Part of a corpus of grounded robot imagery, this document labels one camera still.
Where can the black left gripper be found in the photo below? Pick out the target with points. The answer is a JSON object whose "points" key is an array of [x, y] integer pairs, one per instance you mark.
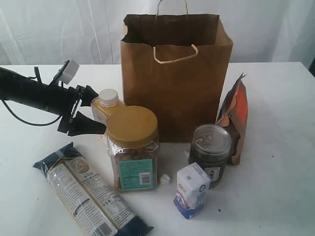
{"points": [[68, 103]]}

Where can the yellow millet plastic bottle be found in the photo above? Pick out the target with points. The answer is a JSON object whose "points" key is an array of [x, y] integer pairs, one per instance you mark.
{"points": [[105, 105]]}

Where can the nut jar with gold lid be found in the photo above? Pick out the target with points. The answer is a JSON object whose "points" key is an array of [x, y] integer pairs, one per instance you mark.
{"points": [[132, 144]]}

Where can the dark jar with metal lid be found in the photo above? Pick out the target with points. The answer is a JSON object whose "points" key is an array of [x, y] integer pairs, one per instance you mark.
{"points": [[210, 148]]}

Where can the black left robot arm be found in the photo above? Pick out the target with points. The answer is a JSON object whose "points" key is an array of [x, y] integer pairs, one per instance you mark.
{"points": [[54, 99]]}

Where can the brown paper shopping bag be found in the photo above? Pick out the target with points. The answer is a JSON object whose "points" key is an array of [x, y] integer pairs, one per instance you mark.
{"points": [[175, 65]]}

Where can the white backdrop curtain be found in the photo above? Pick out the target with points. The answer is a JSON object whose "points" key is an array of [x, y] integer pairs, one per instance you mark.
{"points": [[90, 31]]}

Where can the dark noodle package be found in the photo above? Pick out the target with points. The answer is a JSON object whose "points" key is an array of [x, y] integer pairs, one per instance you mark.
{"points": [[97, 208]]}

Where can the white paper scrap near jar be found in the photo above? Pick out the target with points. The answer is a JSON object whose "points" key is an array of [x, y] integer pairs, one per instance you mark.
{"points": [[186, 155]]}

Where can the white blue salt packet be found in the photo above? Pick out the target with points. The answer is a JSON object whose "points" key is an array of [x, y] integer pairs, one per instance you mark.
{"points": [[192, 185]]}

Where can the brown orange coffee pouch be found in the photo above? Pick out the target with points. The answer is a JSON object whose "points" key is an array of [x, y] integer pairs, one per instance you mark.
{"points": [[233, 117]]}

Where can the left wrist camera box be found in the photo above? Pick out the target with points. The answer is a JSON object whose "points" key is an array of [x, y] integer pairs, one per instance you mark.
{"points": [[66, 73]]}

